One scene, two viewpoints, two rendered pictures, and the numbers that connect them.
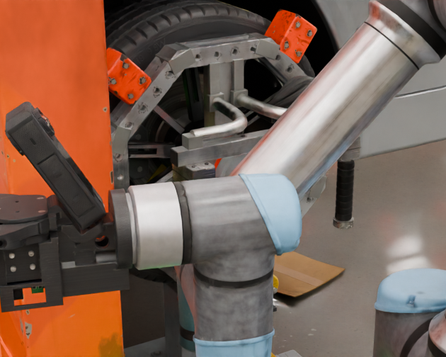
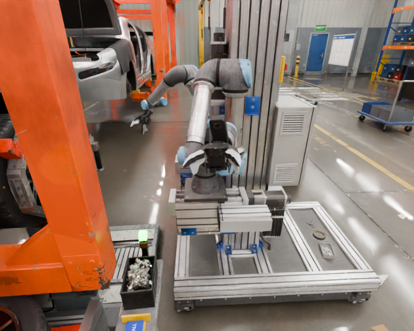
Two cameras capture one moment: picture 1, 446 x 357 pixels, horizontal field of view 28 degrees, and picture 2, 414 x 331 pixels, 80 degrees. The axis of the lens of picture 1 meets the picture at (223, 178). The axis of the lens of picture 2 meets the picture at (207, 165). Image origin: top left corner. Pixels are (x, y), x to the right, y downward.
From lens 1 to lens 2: 92 cm
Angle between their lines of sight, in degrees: 60
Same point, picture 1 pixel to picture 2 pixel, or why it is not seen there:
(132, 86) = (19, 150)
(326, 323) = not seen: hidden behind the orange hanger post
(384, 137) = not seen: hidden behind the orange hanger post
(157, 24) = (5, 125)
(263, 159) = (200, 125)
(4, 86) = (71, 144)
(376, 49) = (208, 92)
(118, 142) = (23, 174)
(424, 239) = not seen: hidden behind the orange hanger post
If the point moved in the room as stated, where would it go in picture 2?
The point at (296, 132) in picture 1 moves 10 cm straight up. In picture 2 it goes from (203, 116) to (203, 90)
